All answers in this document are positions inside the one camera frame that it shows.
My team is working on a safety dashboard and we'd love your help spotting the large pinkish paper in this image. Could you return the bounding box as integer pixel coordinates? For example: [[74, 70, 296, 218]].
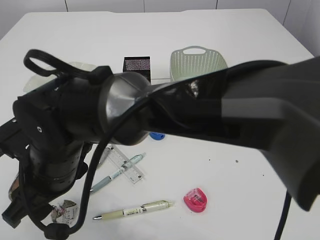
[[41, 199, 80, 227]]

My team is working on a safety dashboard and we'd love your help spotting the pink pencil sharpener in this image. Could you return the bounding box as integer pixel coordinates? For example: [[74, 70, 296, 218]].
[[183, 187, 208, 213]]

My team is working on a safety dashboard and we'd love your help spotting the blue patterned pen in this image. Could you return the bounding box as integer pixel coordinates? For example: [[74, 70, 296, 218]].
[[89, 152, 146, 195]]

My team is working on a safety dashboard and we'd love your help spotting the green woven plastic basket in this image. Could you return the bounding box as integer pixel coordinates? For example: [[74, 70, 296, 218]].
[[169, 46, 228, 82]]

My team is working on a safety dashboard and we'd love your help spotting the black mesh pen holder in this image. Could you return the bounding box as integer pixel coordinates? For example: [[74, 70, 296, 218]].
[[122, 56, 151, 82]]

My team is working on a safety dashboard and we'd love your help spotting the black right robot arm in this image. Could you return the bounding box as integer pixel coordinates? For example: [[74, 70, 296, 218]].
[[0, 49, 320, 240]]

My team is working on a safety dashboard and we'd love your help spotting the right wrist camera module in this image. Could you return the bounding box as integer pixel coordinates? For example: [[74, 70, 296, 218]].
[[0, 118, 30, 160]]

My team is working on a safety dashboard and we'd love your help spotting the grey grip pen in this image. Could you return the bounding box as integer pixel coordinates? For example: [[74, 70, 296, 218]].
[[97, 144, 114, 169]]

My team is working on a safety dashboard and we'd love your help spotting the brown Nescafe coffee bottle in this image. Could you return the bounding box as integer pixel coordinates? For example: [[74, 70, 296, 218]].
[[8, 174, 20, 202]]

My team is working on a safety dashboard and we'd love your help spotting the blue pencil sharpener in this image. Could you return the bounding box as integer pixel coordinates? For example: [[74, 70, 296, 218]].
[[149, 132, 166, 141]]

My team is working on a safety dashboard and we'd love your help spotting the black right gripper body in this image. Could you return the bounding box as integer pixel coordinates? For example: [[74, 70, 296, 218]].
[[2, 179, 50, 228]]

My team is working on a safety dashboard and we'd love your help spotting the translucent wavy glass plate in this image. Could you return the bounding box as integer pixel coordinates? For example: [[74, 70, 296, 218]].
[[23, 61, 97, 93]]

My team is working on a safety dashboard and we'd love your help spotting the clear plastic ruler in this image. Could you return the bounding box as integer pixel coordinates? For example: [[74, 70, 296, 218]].
[[107, 145, 146, 184]]

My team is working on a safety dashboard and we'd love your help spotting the cream barrel pen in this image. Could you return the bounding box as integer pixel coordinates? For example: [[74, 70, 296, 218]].
[[92, 200, 175, 221]]

